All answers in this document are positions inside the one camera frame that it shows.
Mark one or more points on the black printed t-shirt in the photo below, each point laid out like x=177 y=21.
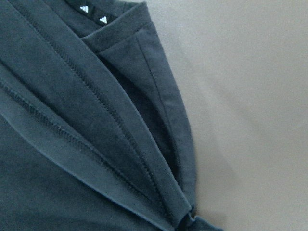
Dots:
x=94 y=135

